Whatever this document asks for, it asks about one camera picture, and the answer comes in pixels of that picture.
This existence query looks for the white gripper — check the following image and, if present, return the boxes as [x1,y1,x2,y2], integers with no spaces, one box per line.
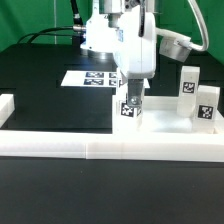
[113,6,156,107]

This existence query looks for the white square table top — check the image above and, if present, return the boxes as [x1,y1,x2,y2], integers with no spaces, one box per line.
[112,96,224,134]

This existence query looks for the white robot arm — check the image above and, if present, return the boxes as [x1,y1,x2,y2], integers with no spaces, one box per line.
[81,0,156,107]

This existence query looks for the white sheet with markers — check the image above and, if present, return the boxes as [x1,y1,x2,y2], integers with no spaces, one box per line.
[61,70,151,90]

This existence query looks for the white U-shaped obstacle fence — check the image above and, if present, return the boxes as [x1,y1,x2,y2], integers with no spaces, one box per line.
[0,93,224,163]

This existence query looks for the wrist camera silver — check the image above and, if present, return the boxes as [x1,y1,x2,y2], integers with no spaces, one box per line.
[159,36,191,62]

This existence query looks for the black cables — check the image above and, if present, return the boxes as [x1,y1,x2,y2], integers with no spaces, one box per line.
[16,0,88,44]

